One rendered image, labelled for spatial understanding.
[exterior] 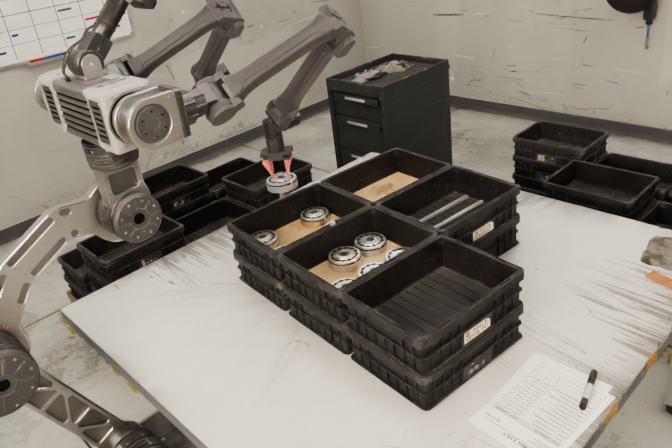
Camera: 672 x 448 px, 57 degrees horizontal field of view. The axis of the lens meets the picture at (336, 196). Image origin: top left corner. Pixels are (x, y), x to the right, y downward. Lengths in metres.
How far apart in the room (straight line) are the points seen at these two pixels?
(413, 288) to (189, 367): 0.68
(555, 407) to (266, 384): 0.74
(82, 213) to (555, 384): 1.33
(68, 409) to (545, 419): 1.36
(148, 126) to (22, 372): 0.71
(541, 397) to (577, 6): 3.73
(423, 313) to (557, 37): 3.69
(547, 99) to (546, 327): 3.58
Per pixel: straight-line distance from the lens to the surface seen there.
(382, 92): 3.43
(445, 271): 1.88
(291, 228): 2.20
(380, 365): 1.67
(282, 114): 1.91
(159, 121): 1.48
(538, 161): 3.42
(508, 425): 1.61
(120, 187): 1.79
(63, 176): 4.82
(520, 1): 5.24
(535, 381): 1.72
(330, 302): 1.72
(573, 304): 1.99
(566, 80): 5.19
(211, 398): 1.78
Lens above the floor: 1.87
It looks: 26 degrees down
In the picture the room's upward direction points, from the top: 8 degrees counter-clockwise
